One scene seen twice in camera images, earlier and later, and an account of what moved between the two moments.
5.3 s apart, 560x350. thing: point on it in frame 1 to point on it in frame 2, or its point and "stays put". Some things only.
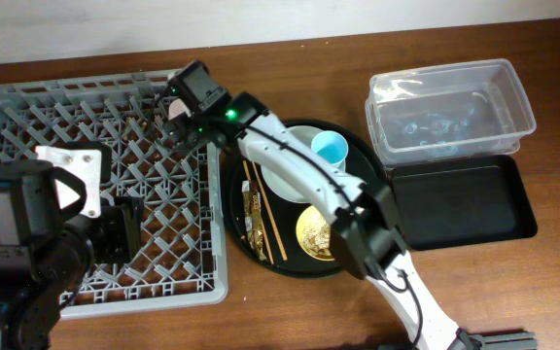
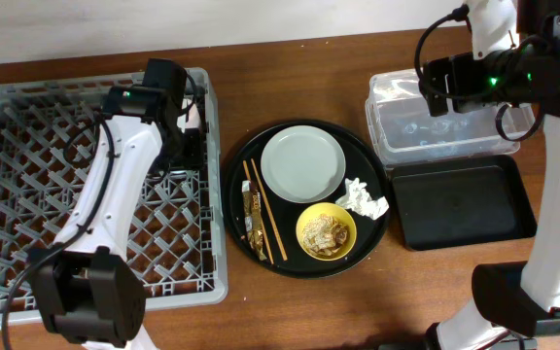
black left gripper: x=127 y=227 to x=192 y=147
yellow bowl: x=313 y=234 stays put
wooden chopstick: x=261 y=223 stays put
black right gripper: x=174 y=128 to x=436 y=87
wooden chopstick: x=268 y=212 stays put
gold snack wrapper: x=253 y=219 stays put
